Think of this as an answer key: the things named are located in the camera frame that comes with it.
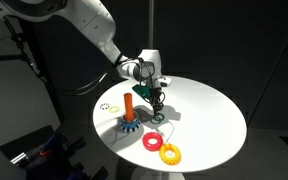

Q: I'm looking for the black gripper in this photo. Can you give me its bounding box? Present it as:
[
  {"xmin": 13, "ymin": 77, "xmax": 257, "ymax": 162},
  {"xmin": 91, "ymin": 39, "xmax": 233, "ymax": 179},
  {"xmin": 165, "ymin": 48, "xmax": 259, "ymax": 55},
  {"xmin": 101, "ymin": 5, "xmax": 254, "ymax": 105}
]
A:
[{"xmin": 149, "ymin": 87, "xmax": 165, "ymax": 116}]

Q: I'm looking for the dark green ring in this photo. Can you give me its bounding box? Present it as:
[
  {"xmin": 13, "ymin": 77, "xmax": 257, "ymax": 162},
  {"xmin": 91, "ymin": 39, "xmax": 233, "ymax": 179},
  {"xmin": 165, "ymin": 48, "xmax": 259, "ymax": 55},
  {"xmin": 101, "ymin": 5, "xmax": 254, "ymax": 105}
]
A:
[{"xmin": 150, "ymin": 112, "xmax": 165, "ymax": 125}]

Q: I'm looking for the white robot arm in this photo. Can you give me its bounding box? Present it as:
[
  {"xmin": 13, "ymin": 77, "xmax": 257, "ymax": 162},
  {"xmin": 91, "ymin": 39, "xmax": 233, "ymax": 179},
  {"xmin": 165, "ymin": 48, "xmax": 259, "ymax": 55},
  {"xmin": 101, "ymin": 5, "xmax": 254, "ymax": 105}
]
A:
[{"xmin": 0, "ymin": 0, "xmax": 164, "ymax": 115}]

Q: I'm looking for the white round table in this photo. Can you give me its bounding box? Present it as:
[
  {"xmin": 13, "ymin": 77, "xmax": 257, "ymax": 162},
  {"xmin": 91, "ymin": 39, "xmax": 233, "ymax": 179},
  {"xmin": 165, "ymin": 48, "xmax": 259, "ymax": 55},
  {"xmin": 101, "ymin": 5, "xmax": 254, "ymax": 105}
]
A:
[{"xmin": 93, "ymin": 76, "xmax": 247, "ymax": 180}]

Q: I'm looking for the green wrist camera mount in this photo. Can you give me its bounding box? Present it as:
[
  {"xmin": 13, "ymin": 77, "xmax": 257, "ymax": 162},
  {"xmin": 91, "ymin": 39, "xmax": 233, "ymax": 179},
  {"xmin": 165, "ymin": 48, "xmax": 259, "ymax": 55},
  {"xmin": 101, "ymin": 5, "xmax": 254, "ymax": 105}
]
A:
[{"xmin": 132, "ymin": 84, "xmax": 151, "ymax": 98}]

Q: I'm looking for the orange stacking post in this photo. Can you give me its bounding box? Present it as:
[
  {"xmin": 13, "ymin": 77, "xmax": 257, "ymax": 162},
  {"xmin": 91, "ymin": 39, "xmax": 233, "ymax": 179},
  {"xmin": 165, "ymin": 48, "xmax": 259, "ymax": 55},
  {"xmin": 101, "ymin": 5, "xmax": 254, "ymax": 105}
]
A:
[{"xmin": 124, "ymin": 93, "xmax": 134, "ymax": 122}]

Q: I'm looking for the clear ring on stack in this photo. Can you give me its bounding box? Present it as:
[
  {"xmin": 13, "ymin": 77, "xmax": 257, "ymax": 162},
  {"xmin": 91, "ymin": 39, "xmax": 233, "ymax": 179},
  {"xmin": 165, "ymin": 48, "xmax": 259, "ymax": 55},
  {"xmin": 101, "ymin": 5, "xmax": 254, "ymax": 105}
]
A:
[{"xmin": 121, "ymin": 111, "xmax": 140, "ymax": 123}]

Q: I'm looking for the red ring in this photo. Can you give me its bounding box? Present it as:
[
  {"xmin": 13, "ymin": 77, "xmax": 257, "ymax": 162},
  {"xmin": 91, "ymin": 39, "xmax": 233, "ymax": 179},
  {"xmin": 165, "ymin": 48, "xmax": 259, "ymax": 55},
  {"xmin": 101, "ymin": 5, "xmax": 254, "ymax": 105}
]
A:
[{"xmin": 141, "ymin": 131, "xmax": 164, "ymax": 152}]

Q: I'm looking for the blue ring on stack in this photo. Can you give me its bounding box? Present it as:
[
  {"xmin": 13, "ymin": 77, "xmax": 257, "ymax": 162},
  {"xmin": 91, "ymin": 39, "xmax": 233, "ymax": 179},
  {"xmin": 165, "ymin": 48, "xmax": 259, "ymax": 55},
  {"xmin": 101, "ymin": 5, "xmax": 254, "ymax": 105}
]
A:
[{"xmin": 119, "ymin": 115, "xmax": 142, "ymax": 130}]

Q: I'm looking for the light green ring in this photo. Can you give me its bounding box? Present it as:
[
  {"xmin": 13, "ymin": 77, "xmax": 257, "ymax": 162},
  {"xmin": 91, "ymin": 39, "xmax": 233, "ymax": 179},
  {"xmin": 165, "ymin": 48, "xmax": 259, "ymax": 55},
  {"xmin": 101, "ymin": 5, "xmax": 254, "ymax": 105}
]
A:
[{"xmin": 108, "ymin": 105, "xmax": 120, "ymax": 114}]

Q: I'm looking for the yellow ring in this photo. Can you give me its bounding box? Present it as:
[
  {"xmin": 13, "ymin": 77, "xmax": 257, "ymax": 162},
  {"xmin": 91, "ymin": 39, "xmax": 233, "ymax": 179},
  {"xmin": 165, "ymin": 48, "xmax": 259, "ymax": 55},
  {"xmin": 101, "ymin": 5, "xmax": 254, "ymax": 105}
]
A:
[{"xmin": 158, "ymin": 142, "xmax": 182, "ymax": 166}]

